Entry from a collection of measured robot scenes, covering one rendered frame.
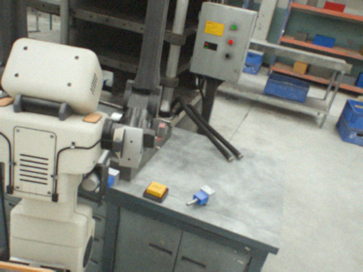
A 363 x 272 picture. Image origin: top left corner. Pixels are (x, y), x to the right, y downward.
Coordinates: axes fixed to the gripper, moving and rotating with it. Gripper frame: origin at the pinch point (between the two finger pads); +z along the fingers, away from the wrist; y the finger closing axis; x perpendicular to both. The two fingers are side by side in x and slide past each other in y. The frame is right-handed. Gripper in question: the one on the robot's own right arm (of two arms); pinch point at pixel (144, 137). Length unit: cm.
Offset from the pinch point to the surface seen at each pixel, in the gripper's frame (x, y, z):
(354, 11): -553, -327, 224
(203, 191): 14.2, -26.8, 9.5
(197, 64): -78, -18, 25
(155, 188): 16.6, -7.9, 9.5
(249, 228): 27, -45, 9
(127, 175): 10.8, 4.7, 13.6
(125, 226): 23.8, 2.7, 36.0
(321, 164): -134, -180, 180
